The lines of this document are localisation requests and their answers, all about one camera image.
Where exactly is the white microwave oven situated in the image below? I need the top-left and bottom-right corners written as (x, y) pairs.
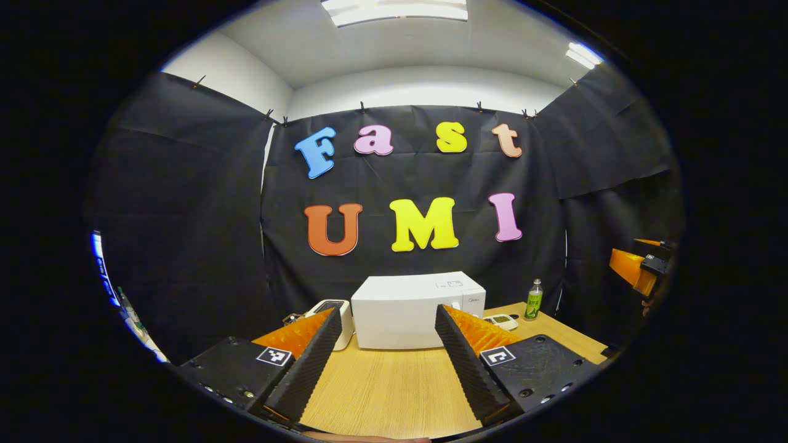
top-left (351, 271), bottom-right (487, 351)

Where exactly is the small ceiling light panel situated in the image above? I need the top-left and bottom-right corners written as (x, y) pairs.
top-left (565, 41), bottom-right (605, 70)

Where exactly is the white toaster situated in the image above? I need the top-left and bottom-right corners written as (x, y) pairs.
top-left (305, 299), bottom-right (355, 351)

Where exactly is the green tea bottle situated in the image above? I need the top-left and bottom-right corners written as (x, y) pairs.
top-left (524, 278), bottom-right (544, 322)

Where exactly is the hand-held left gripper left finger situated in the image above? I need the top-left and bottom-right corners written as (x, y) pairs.
top-left (175, 306), bottom-right (344, 428)

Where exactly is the white divided bean dish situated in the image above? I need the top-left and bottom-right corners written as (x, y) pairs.
top-left (483, 313), bottom-right (520, 332)

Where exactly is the large ceiling light panel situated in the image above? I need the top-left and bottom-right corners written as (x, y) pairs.
top-left (320, 0), bottom-right (470, 28)

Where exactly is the row of small cloth clips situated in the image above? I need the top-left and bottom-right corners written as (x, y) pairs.
top-left (191, 74), bottom-right (582, 124)

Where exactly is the black backdrop cloth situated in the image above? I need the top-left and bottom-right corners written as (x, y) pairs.
top-left (83, 62), bottom-right (687, 367)

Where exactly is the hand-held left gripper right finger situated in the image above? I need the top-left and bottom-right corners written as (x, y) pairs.
top-left (434, 303), bottom-right (601, 428)

